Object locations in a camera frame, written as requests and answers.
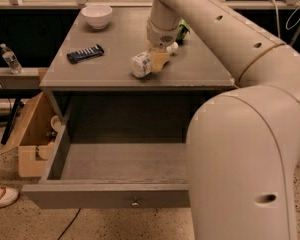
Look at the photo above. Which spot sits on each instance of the blue labelled plastic bottle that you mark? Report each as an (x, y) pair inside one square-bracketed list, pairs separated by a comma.
[(141, 64)]

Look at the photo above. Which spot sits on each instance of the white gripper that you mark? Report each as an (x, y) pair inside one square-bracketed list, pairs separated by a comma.
[(162, 36)]

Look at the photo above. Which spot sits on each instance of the white cup in box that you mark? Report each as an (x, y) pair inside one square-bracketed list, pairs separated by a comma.
[(55, 123)]

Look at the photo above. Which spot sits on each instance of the green chip bag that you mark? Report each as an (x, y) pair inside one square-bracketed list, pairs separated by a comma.
[(183, 29)]

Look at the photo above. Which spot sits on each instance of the cardboard box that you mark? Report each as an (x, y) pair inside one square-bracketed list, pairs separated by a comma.
[(32, 136)]

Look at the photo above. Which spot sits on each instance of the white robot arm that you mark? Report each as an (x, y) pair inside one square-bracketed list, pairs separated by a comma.
[(242, 146)]

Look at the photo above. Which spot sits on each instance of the grey wooden cabinet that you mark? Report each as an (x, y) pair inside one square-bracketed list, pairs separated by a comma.
[(193, 71)]

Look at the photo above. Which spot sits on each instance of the clear water bottle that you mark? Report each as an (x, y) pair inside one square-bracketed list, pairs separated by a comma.
[(10, 58)]

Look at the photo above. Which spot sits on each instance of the grey open top drawer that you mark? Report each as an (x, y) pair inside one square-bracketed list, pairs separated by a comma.
[(114, 148)]

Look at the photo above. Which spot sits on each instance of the white and orange sneaker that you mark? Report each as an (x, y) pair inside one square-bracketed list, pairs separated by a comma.
[(7, 196)]

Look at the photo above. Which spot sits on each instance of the dark blue snack bar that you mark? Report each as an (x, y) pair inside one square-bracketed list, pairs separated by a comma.
[(85, 54)]

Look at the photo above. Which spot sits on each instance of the white ceramic bowl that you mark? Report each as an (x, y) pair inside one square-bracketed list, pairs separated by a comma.
[(97, 16)]

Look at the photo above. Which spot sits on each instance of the metal drawer knob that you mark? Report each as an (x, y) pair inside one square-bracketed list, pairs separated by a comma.
[(135, 203)]

